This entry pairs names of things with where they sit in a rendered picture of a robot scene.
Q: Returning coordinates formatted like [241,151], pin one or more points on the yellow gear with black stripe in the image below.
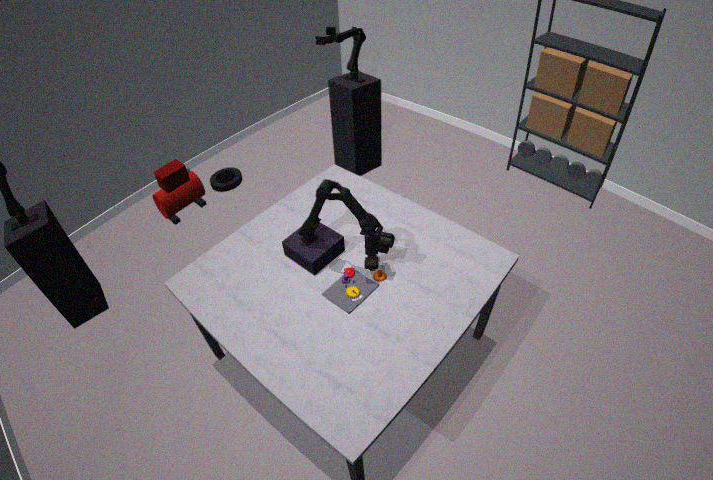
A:
[351,294]

